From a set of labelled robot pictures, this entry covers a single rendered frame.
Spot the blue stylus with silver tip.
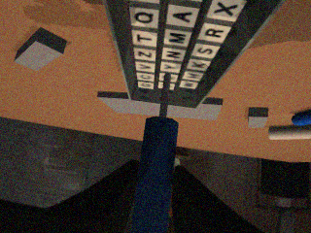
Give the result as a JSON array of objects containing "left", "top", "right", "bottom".
[{"left": 130, "top": 73, "right": 179, "bottom": 233}]

